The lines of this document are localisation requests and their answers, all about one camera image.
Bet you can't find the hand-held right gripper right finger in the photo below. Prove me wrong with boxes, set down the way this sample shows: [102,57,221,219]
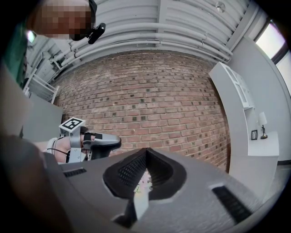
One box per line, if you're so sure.
[136,147,262,233]

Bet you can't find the gray cabinet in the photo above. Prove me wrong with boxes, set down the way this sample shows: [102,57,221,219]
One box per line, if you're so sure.
[22,93,64,143]

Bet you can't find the person's green shirt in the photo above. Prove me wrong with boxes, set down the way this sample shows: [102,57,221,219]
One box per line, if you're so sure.
[4,20,28,89]

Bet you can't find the person's head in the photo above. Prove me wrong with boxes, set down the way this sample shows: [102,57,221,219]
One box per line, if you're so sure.
[27,0,98,41]

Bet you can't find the white shelf unit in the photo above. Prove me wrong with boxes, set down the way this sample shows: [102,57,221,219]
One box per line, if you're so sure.
[209,61,280,175]

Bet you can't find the person's left hand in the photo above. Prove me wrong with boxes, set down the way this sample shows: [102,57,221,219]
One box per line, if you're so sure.
[57,134,95,162]

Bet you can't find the gray ceiling pipes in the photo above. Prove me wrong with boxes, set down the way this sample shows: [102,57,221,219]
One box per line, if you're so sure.
[61,21,234,68]

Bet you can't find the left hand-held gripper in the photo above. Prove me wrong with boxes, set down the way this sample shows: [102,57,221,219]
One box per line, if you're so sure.
[59,116,122,163]

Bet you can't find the white wristband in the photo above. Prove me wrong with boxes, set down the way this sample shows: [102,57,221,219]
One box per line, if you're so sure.
[46,137,58,152]

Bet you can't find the small dark figurine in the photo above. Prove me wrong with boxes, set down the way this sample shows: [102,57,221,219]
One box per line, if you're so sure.
[258,111,269,140]

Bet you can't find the pink flowers in pot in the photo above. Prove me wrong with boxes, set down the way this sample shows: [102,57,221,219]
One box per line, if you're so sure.
[134,170,153,194]

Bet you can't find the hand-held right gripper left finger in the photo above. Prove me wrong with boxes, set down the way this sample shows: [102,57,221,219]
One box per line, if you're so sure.
[59,147,147,233]

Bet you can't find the white metal frame rack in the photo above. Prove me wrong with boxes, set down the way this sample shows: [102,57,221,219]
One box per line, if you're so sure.
[22,75,60,104]

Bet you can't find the black head camera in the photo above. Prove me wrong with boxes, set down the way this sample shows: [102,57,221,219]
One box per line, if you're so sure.
[87,22,107,45]

